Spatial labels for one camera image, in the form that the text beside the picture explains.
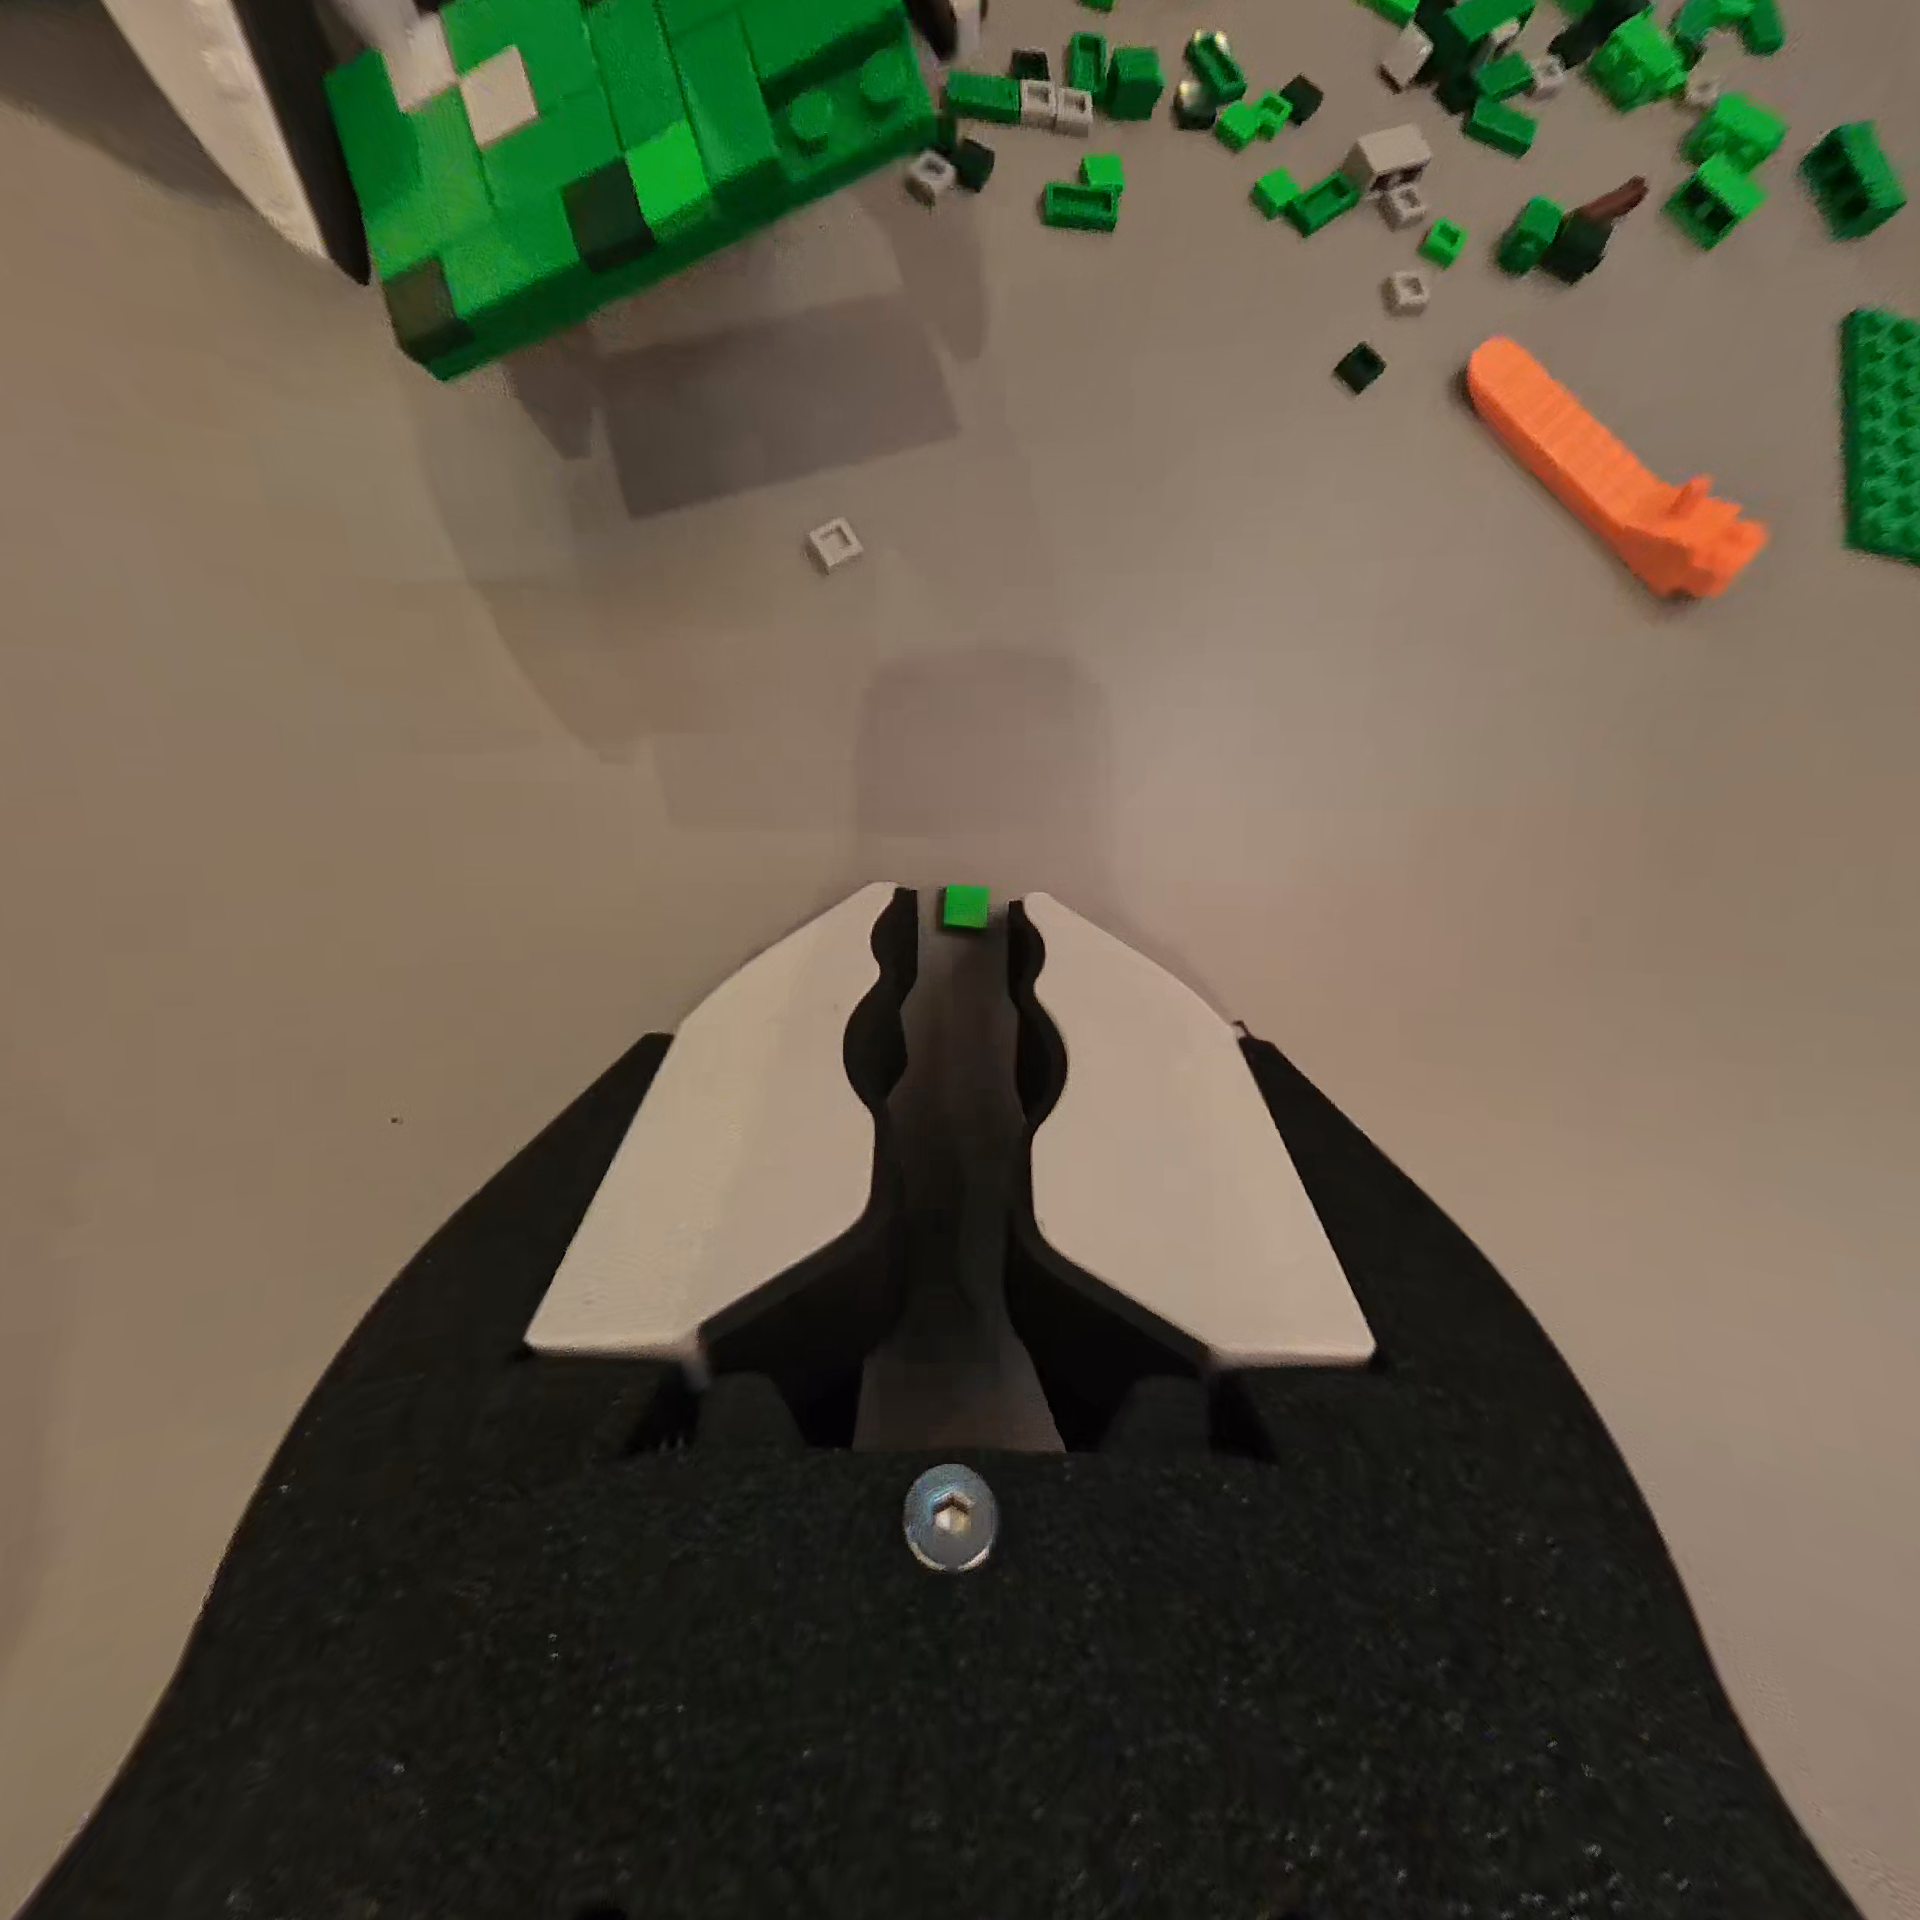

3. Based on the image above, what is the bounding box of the green studded lego plate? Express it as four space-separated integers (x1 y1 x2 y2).
1840 306 1920 568

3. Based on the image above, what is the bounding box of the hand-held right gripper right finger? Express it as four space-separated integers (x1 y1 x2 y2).
1000 891 1378 1453

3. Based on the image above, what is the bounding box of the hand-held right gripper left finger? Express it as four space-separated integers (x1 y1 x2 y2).
522 882 921 1450

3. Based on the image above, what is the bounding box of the green lego plate assembly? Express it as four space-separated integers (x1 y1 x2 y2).
323 0 942 384

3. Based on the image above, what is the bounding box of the pile of lego pieces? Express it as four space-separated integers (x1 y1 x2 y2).
902 0 1911 399

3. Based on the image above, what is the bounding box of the orange brick separator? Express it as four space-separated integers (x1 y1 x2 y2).
1463 333 1769 602

